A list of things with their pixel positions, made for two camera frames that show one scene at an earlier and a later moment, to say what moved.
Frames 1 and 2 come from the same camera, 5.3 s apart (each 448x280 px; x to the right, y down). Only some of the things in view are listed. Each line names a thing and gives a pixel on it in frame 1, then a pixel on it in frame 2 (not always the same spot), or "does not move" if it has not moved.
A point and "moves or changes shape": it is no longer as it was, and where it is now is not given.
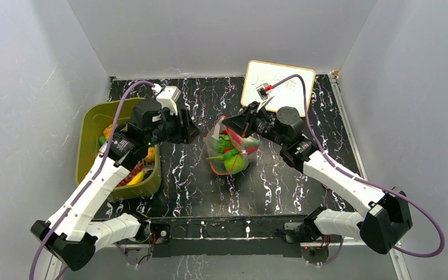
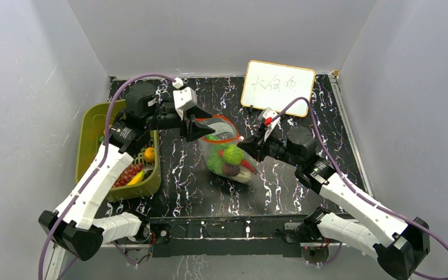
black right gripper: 249,123 -> 258,146
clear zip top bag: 229,152 moves or changes shape
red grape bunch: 137,168 does not move
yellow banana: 137,178 does not move
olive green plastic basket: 95,118 does not move
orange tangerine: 150,156 does not move
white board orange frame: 296,95 does not move
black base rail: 265,236 does not move
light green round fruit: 234,165 -> 233,154
